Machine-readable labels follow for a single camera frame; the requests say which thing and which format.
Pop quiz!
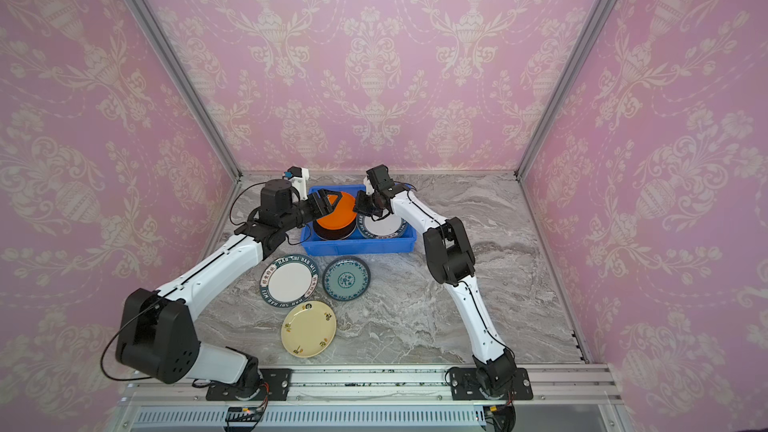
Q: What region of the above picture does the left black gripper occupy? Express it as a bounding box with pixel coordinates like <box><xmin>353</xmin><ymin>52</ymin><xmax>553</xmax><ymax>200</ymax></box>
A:
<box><xmin>278</xmin><ymin>188</ymin><xmax>342</xmax><ymax>233</ymax></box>

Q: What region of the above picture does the orange plate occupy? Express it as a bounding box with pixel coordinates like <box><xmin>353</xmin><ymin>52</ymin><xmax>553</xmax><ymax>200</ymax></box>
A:
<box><xmin>316</xmin><ymin>192</ymin><xmax>357</xmax><ymax>231</ymax></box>

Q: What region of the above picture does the green rim plate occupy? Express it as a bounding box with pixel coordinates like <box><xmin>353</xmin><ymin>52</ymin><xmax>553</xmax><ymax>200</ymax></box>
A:
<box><xmin>357</xmin><ymin>215</ymin><xmax>408</xmax><ymax>239</ymax></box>
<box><xmin>259</xmin><ymin>254</ymin><xmax>319</xmax><ymax>308</ymax></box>

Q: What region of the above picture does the teal patterned plate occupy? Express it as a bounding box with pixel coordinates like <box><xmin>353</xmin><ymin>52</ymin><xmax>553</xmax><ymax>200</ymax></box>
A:
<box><xmin>323</xmin><ymin>256</ymin><xmax>371</xmax><ymax>302</ymax></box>

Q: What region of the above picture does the cream floral plate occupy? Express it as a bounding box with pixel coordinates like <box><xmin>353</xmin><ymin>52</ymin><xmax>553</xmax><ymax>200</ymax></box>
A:
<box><xmin>281</xmin><ymin>301</ymin><xmax>337</xmax><ymax>358</ymax></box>

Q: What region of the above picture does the black plate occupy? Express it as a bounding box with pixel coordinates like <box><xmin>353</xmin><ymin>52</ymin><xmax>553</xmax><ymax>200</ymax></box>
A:
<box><xmin>312</xmin><ymin>223</ymin><xmax>357</xmax><ymax>241</ymax></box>

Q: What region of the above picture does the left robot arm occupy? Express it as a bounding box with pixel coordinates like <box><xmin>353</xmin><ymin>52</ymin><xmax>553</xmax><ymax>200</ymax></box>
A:
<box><xmin>110</xmin><ymin>175</ymin><xmax>341</xmax><ymax>400</ymax></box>

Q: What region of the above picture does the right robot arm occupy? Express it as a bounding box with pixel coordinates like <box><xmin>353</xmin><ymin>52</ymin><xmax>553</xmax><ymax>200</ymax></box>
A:
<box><xmin>355</xmin><ymin>165</ymin><xmax>518</xmax><ymax>398</ymax></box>

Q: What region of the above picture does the blue plastic bin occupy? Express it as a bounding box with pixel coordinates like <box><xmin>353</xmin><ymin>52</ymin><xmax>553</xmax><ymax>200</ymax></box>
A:
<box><xmin>300</xmin><ymin>185</ymin><xmax>416</xmax><ymax>257</ymax></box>

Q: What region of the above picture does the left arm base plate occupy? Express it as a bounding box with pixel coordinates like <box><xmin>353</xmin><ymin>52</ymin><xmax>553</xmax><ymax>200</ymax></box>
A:
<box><xmin>205</xmin><ymin>368</ymin><xmax>293</xmax><ymax>402</ymax></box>

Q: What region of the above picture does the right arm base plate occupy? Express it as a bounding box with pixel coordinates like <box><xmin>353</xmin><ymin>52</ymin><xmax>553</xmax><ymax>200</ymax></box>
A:
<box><xmin>444</xmin><ymin>367</ymin><xmax>534</xmax><ymax>402</ymax></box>

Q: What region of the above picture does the left aluminium corner post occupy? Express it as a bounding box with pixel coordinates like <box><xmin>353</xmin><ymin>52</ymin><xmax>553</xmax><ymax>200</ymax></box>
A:
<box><xmin>124</xmin><ymin>0</ymin><xmax>242</xmax><ymax>182</ymax></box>

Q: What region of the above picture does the aluminium corner post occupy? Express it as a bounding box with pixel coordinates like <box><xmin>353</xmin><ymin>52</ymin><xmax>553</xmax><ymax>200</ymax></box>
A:
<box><xmin>124</xmin><ymin>0</ymin><xmax>242</xmax><ymax>182</ymax></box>
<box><xmin>516</xmin><ymin>0</ymin><xmax>617</xmax><ymax>182</ymax></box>

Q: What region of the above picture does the aluminium front rail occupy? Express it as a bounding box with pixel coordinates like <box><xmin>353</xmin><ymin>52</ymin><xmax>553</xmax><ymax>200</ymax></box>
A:
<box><xmin>106</xmin><ymin>364</ymin><xmax>633</xmax><ymax>431</ymax></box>

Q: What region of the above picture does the right aluminium corner post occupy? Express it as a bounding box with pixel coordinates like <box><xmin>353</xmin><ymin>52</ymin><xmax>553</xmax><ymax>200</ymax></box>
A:
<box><xmin>516</xmin><ymin>0</ymin><xmax>617</xmax><ymax>182</ymax></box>

